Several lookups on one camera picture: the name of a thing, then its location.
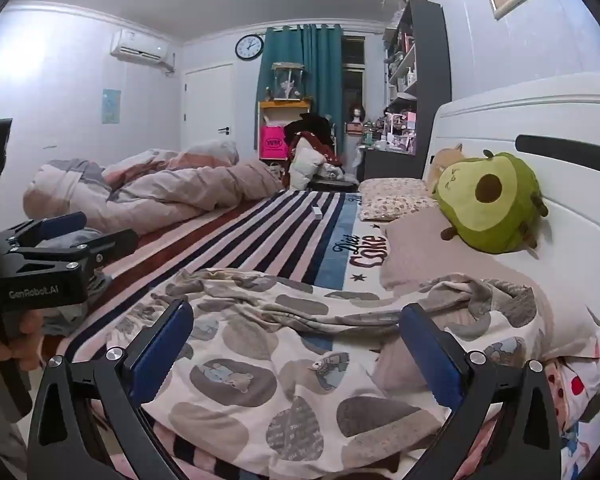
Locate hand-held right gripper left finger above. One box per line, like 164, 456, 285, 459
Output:
27, 299, 216, 480

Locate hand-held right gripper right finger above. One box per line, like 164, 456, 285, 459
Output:
399, 303, 564, 480

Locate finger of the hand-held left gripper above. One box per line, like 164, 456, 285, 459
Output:
0, 211, 89, 252
9, 228, 140, 275

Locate grey spotted cream pants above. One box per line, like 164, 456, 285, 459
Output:
62, 267, 551, 477

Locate person's left hand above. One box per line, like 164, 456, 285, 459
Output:
0, 309, 45, 397

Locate crumpled pink grey duvet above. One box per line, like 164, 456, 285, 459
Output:
22, 139, 287, 237

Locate beige pink pillow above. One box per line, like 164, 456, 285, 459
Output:
378, 207, 556, 391

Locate red dotted white cloth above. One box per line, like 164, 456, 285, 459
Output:
544, 355, 600, 463

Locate floral pillow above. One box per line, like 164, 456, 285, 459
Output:
357, 177, 439, 222

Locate green avocado plush toy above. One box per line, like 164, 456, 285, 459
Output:
436, 150, 550, 255

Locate white door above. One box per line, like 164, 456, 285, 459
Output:
182, 63, 236, 162

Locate striped printed blanket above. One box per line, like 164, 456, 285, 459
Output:
40, 190, 397, 480

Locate brown plush toy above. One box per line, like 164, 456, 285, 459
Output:
426, 143, 467, 194

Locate white air conditioner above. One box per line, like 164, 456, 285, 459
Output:
110, 29, 176, 74

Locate pink shopping bag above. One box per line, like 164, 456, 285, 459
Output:
259, 125, 287, 161

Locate yellow shelf unit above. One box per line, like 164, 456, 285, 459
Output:
257, 99, 312, 162

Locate pile of clothes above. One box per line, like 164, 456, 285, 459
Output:
282, 112, 359, 192

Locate glass display case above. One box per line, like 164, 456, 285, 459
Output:
271, 61, 306, 101

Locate mannequin head with wig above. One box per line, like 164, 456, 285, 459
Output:
347, 101, 367, 136

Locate white bed headboard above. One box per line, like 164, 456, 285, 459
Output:
422, 72, 600, 423

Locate teal curtain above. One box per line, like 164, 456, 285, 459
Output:
256, 24, 344, 162

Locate window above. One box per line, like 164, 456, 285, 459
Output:
341, 35, 367, 117

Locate dark grey bookshelf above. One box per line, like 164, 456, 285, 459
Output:
359, 0, 452, 182

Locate light blue wall poster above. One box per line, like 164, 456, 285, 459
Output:
101, 88, 122, 125

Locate round black wall clock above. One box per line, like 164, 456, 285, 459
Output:
235, 34, 265, 61

